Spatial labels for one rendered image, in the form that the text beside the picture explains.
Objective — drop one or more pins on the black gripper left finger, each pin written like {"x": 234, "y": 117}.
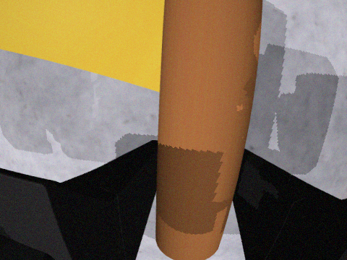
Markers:
{"x": 99, "y": 215}

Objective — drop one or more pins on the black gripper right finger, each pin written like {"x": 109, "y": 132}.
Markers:
{"x": 280, "y": 217}

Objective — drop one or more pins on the orange-brown rounded cylinder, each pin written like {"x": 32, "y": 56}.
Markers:
{"x": 208, "y": 70}

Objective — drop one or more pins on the tan rectangular box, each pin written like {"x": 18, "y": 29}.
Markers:
{"x": 116, "y": 38}

